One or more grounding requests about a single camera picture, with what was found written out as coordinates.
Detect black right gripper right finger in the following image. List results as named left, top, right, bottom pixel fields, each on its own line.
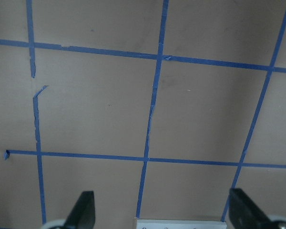
left=229, top=188, right=270, bottom=229

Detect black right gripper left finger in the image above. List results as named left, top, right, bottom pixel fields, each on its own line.
left=64, top=191, right=96, bottom=229

